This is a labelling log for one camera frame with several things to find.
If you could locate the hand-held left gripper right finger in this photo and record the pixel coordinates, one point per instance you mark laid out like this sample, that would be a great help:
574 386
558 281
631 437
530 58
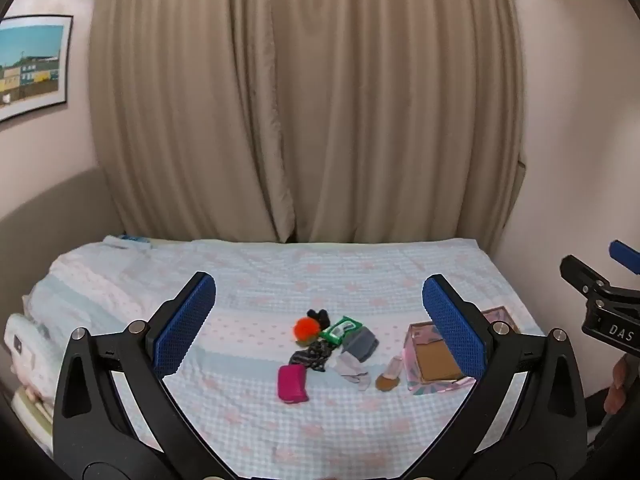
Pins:
455 330

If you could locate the grey fuzzy cloth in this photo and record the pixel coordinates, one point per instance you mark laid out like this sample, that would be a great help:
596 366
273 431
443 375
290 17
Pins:
360 344

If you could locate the dark patterned cloth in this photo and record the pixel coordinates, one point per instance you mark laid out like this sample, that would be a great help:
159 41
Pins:
310 357

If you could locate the cardboard box with pink print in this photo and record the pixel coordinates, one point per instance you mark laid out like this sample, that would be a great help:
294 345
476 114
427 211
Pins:
435 360

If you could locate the black cloth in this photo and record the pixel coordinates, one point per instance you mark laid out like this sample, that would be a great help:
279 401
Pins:
320 317

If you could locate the white folded quilt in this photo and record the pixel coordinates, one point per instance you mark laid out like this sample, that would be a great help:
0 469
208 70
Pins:
95 280

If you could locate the beige brown slipper sock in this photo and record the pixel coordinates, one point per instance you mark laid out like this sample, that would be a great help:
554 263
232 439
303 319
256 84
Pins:
387 381

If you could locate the magenta pouch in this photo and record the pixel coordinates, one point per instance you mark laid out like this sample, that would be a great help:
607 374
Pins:
292 384

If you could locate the white grey sock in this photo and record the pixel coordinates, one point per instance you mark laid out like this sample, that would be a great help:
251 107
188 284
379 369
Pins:
350 367

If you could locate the checkered floral bed sheet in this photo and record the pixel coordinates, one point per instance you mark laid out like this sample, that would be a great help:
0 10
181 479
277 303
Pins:
280 280

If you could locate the person's right hand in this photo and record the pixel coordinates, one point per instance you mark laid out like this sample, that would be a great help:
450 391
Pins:
617 382

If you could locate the small blue white item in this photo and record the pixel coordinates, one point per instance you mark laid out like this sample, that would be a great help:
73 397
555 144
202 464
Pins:
136 241

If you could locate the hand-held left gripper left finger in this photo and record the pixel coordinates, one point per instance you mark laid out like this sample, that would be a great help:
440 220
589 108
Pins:
185 325

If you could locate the green wet wipes pack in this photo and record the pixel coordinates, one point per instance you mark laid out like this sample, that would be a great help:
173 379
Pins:
341 330

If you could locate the orange plush carrot toy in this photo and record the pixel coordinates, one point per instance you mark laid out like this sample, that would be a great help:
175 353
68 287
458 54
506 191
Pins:
306 329

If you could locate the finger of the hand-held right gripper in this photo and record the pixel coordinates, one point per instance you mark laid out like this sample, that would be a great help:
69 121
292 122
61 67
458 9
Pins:
625 256
582 275

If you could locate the beige upholstered headboard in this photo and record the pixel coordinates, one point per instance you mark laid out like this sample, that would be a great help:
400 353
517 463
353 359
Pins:
55 205

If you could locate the framed wall picture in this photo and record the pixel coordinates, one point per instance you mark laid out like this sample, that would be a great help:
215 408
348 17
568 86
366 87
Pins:
32 67

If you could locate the beige curtain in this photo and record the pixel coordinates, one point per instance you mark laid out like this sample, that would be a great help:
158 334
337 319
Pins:
310 100

